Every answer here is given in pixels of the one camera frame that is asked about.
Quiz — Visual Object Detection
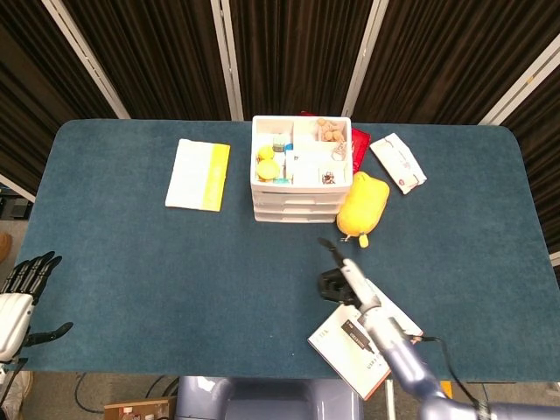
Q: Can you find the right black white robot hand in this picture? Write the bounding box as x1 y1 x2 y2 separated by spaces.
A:
317 237 384 314

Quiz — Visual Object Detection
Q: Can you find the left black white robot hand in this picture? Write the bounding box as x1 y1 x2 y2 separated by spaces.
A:
0 250 74 364

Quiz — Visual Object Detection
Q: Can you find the clear plastic drawer with marker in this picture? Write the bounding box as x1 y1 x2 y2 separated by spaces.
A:
253 213 340 225

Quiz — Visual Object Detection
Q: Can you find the white drawer organiser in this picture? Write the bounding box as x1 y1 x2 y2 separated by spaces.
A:
249 115 354 224

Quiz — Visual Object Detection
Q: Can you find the yellow plush pouch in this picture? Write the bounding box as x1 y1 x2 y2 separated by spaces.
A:
335 171 390 249

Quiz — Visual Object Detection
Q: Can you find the white product box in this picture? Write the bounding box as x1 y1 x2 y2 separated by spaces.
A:
307 283 424 402

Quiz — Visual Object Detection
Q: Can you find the white tissue pack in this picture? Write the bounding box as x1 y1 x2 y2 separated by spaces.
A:
369 132 428 195

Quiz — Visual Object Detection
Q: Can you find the red flat packet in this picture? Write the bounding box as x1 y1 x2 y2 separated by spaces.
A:
299 110 372 174

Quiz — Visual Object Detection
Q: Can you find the yellow round container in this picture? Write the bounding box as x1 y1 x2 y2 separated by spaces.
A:
255 159 279 182

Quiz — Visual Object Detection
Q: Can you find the blue-grey robot torso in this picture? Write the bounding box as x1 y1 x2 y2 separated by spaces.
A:
174 375 364 420

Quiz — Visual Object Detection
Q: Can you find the cardboard box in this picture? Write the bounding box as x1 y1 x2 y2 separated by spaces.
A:
103 396 176 420

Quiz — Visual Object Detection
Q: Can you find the blue felt table mat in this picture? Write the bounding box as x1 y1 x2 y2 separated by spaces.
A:
19 118 553 380

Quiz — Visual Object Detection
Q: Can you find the white and yellow booklet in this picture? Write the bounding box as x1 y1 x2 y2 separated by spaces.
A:
164 138 231 213

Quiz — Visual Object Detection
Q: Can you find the dark pleated curtain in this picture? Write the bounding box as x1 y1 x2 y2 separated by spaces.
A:
0 0 560 268

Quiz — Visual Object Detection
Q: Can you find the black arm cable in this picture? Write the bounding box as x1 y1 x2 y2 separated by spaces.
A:
409 334 482 408

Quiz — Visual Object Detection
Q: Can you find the white partition frame post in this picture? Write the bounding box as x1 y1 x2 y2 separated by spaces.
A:
42 0 131 120
478 32 560 126
340 0 390 119
210 0 245 122

